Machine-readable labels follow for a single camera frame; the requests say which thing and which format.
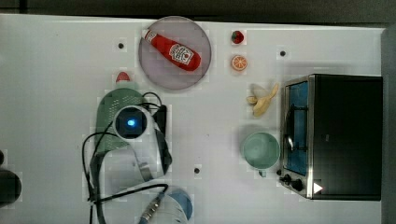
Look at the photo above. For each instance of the green plastic strainer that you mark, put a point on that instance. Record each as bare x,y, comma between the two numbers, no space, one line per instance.
108,107

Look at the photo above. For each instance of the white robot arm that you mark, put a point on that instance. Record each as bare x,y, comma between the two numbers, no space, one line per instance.
129,160

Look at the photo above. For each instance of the red strawberry near strainer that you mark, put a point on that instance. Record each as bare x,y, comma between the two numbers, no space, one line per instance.
123,77

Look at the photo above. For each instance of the grey round plate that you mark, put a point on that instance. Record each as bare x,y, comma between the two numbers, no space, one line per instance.
159,70

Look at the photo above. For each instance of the red ketchup bottle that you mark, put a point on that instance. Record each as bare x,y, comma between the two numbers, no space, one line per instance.
176,53

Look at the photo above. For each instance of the orange slice toy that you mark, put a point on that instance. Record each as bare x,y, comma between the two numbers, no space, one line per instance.
239,63

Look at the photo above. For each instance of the peeled banana toy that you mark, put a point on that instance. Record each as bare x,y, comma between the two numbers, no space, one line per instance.
261,98

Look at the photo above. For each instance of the green mug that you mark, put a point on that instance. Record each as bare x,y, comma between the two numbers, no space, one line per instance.
261,151

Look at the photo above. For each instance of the red strawberry toy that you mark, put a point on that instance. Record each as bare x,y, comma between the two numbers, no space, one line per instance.
237,37

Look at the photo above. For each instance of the blue bowl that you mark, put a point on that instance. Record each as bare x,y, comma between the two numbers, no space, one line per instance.
184,201

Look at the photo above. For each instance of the black toaster oven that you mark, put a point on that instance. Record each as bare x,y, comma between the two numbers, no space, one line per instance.
331,137

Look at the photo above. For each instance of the black cylinder rear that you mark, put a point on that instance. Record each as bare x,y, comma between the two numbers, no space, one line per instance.
2,157

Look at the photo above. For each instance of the black cylinder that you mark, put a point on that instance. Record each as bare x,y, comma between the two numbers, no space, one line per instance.
10,187
2,157

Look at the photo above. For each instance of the black cylinder front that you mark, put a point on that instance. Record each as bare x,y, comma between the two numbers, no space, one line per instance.
10,187

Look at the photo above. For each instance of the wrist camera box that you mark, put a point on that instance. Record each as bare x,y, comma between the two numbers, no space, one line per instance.
160,117

